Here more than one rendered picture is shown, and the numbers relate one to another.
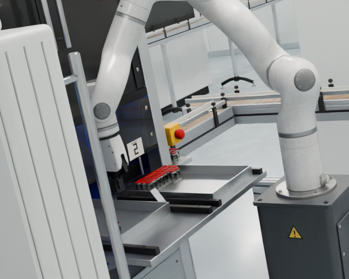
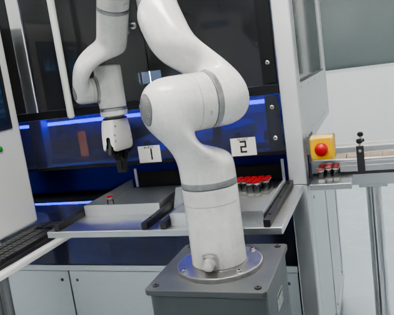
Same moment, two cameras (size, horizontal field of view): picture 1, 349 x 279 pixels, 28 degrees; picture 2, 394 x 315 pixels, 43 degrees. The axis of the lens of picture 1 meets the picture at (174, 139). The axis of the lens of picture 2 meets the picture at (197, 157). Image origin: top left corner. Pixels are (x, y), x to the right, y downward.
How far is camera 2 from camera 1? 2.26 m
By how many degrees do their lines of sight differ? 72
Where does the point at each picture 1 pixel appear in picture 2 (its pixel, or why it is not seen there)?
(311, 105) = (178, 150)
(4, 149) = not seen: outside the picture
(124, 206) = not seen: hidden behind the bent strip
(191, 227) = (112, 229)
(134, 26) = (98, 15)
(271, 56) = (196, 69)
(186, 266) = (307, 297)
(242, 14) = (140, 9)
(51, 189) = not seen: outside the picture
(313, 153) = (194, 219)
